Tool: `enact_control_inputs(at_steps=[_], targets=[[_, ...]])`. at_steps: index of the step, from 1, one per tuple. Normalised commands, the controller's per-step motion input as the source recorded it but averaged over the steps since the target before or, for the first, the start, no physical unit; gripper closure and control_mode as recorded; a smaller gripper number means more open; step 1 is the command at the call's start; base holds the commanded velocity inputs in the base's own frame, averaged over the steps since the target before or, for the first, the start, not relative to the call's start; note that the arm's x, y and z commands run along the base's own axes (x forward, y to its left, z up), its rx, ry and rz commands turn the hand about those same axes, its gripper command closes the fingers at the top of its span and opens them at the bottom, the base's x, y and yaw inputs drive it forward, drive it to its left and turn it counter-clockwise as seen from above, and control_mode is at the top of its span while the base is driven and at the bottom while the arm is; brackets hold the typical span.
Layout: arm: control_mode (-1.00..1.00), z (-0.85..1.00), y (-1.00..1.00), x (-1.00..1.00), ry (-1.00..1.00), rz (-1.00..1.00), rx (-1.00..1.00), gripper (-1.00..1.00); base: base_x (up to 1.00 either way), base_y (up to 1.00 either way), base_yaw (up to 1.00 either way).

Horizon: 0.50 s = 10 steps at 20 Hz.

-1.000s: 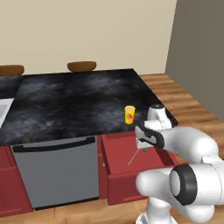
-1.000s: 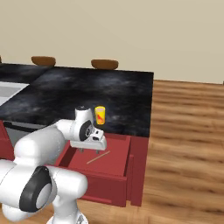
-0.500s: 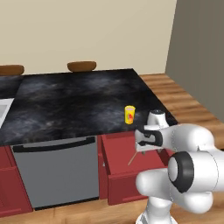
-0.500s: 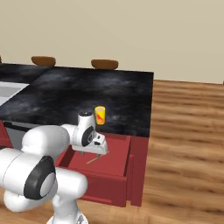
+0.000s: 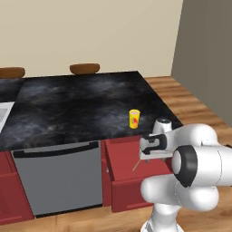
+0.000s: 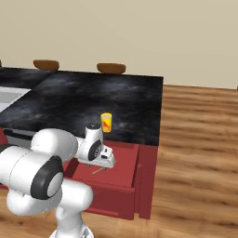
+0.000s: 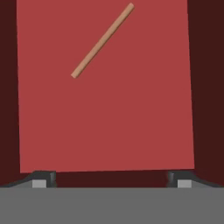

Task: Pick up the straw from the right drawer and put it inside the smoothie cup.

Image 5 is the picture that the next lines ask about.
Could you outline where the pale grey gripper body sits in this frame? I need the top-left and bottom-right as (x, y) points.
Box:
(139, 148), (174, 161)

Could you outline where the thin tan straw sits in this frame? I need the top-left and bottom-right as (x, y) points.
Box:
(131, 159), (142, 172)

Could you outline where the red drawer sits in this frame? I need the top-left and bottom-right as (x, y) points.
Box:
(103, 135), (183, 214)

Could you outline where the yellow smoothie cup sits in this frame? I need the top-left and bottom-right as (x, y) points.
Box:
(129, 109), (141, 130)

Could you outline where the grey dishwasher door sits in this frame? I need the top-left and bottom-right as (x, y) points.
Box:
(12, 140), (104, 218)

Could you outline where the brown round stool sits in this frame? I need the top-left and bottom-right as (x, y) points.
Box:
(0, 66), (26, 80)
(69, 63), (102, 76)

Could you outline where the red cabinet door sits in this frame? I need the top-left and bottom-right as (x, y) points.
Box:
(0, 150), (35, 227)

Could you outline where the white sink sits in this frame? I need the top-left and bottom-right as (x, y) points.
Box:
(0, 101), (15, 134)

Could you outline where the red cabinet frame strip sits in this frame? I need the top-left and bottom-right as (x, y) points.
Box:
(100, 139), (113, 208)

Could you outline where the black dishwasher handle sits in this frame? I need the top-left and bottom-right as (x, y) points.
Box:
(13, 140), (101, 160)

